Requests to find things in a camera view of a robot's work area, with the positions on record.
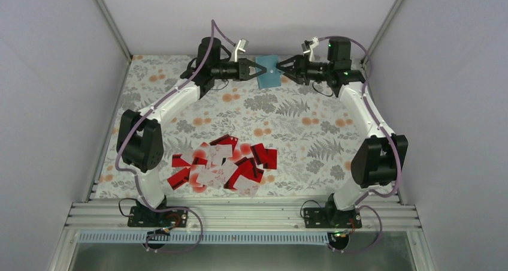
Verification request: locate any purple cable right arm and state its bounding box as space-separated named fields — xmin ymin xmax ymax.
xmin=317 ymin=35 xmax=403 ymax=255

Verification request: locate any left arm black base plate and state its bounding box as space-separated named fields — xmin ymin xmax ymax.
xmin=127 ymin=206 xmax=188 ymax=228

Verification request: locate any blue leather card holder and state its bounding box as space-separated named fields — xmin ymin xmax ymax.
xmin=255 ymin=55 xmax=282 ymax=89

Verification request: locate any aluminium corner post left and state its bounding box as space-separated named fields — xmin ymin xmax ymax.
xmin=94 ymin=0 xmax=132 ymax=62

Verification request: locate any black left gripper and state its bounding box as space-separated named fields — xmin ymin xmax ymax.
xmin=211 ymin=58 xmax=265 ymax=81

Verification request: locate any blue slotted cable duct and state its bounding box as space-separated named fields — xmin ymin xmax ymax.
xmin=77 ymin=230 xmax=328 ymax=245

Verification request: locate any red card striped right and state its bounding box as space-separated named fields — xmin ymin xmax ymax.
xmin=250 ymin=143 xmax=268 ymax=165

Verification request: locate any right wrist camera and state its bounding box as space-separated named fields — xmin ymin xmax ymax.
xmin=301 ymin=37 xmax=319 ymax=62

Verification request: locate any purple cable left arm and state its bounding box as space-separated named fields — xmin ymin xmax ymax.
xmin=114 ymin=19 xmax=239 ymax=254

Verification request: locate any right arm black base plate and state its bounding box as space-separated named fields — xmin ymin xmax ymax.
xmin=302 ymin=207 xmax=362 ymax=229

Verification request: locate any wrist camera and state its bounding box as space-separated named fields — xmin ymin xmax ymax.
xmin=301 ymin=37 xmax=319 ymax=62
xmin=232 ymin=38 xmax=249 ymax=62

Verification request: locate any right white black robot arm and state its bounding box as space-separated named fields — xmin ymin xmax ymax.
xmin=276 ymin=36 xmax=408 ymax=227

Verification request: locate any red card lower left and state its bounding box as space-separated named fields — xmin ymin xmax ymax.
xmin=167 ymin=167 xmax=190 ymax=190

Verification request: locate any floral patterned table mat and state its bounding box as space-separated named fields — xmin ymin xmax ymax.
xmin=95 ymin=55 xmax=394 ymax=198

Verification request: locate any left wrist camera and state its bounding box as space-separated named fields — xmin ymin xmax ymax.
xmin=232 ymin=38 xmax=249 ymax=62

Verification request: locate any white red-dot card lower left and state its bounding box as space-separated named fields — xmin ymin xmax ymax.
xmin=188 ymin=168 xmax=207 ymax=193

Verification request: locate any aluminium corner post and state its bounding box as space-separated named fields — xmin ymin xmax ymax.
xmin=368 ymin=0 xmax=405 ymax=55
xmin=94 ymin=0 xmax=132 ymax=62

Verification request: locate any aluminium rail base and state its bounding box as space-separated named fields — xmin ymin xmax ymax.
xmin=65 ymin=197 xmax=422 ymax=231

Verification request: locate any aluminium corner post right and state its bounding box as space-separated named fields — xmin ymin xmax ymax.
xmin=368 ymin=0 xmax=405 ymax=55

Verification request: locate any red card lower centre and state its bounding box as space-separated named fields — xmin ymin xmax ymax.
xmin=223 ymin=157 xmax=264 ymax=190

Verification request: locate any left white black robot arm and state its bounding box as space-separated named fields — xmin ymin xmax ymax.
xmin=115 ymin=37 xmax=267 ymax=226

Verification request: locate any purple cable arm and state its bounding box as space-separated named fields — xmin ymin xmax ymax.
xmin=317 ymin=35 xmax=403 ymax=255
xmin=114 ymin=19 xmax=239 ymax=254

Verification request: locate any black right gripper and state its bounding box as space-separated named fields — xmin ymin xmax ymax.
xmin=276 ymin=54 xmax=332 ymax=86

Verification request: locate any red card far right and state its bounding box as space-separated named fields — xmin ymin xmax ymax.
xmin=263 ymin=149 xmax=278 ymax=170

